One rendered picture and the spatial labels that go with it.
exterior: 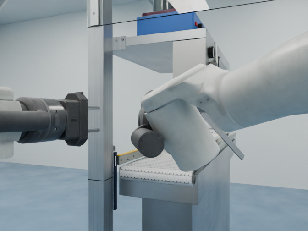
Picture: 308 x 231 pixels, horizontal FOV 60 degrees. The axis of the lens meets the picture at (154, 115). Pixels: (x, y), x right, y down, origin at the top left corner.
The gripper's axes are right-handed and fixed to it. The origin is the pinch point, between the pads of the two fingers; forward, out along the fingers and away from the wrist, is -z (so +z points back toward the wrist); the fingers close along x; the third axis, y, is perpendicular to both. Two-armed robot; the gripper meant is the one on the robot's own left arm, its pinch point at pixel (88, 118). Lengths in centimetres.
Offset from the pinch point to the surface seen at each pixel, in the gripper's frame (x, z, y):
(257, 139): 33, -355, -14
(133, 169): 17.8, -27.0, -5.1
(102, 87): -9.9, -17.9, -11.1
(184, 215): 35, -41, 8
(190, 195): 24.6, -31.5, 13.9
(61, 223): 100, -123, -150
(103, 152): 11.3, -18.2, -10.8
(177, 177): 18.8, -28.6, 10.7
